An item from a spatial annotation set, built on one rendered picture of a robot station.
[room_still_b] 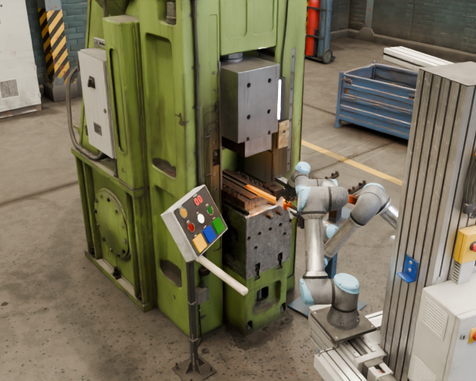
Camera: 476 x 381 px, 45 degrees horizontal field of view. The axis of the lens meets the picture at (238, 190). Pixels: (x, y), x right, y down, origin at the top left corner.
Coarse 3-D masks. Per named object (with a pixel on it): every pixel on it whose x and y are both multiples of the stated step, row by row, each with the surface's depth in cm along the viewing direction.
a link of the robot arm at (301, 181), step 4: (296, 176) 308; (300, 176) 306; (304, 176) 306; (296, 180) 306; (300, 180) 304; (304, 180) 304; (308, 180) 305; (312, 180) 305; (316, 180) 305; (296, 184) 305; (300, 184) 302; (304, 184) 302; (308, 184) 303; (312, 184) 303; (316, 184) 303; (296, 188) 304; (300, 188) 301; (296, 192) 303
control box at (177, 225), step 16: (192, 192) 307; (208, 192) 313; (176, 208) 289; (192, 208) 298; (176, 224) 287; (208, 224) 305; (224, 224) 316; (176, 240) 292; (192, 240) 291; (192, 256) 292
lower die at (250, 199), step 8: (224, 176) 369; (240, 176) 370; (224, 184) 361; (232, 184) 360; (240, 184) 358; (256, 184) 360; (224, 192) 355; (240, 192) 351; (248, 192) 351; (240, 200) 344; (248, 200) 343; (256, 200) 347; (264, 200) 352; (248, 208) 345
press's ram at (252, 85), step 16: (224, 64) 319; (240, 64) 319; (256, 64) 319; (272, 64) 319; (224, 80) 314; (240, 80) 306; (256, 80) 313; (272, 80) 321; (224, 96) 318; (240, 96) 310; (256, 96) 317; (272, 96) 325; (224, 112) 323; (240, 112) 314; (256, 112) 321; (272, 112) 329; (224, 128) 327; (240, 128) 318; (256, 128) 326; (272, 128) 334
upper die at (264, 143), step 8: (264, 136) 332; (224, 144) 340; (232, 144) 334; (240, 144) 328; (248, 144) 326; (256, 144) 330; (264, 144) 335; (240, 152) 330; (248, 152) 328; (256, 152) 333
